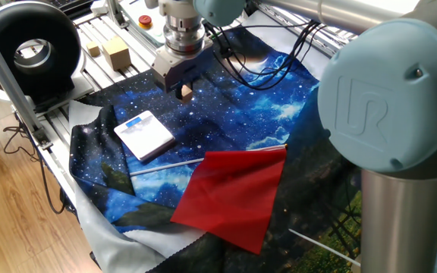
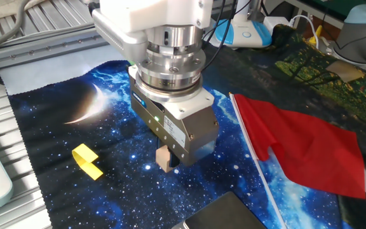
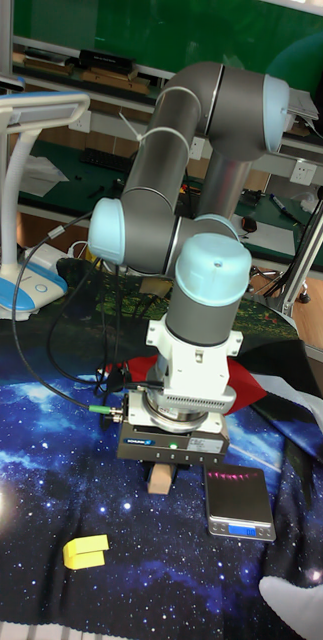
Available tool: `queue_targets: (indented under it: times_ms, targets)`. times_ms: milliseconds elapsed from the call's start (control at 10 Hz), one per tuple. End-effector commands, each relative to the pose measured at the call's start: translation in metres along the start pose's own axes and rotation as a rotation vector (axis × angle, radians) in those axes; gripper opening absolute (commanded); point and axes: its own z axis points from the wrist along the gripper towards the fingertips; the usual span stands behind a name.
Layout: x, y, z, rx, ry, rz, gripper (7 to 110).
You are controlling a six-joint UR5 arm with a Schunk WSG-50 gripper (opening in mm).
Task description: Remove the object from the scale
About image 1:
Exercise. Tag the upright aluminium frame post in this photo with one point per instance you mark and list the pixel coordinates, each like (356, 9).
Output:
(116, 13)

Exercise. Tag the red flag on white stick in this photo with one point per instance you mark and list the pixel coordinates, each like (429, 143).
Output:
(233, 197)

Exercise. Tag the grey Schunk gripper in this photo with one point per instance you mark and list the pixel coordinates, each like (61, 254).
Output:
(180, 68)

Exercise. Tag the slanted aluminium frame post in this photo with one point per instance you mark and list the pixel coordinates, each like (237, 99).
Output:
(6, 79)

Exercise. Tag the black keyboard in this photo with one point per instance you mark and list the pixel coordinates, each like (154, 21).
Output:
(70, 5)

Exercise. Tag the small wooden cube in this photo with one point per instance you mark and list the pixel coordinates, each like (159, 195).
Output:
(186, 95)
(93, 49)

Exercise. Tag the white teach pendant red button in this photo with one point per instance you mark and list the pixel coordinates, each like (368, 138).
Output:
(139, 34)

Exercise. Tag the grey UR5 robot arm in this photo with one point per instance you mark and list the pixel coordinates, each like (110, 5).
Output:
(389, 98)

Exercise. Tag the small white box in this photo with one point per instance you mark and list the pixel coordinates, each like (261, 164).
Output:
(99, 7)

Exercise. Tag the large wooden cube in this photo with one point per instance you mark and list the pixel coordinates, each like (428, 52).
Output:
(117, 53)

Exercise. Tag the silver digital kitchen scale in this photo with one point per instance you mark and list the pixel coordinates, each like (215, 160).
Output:
(144, 138)

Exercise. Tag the starry night sky cloth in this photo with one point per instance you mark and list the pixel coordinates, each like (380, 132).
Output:
(222, 125)

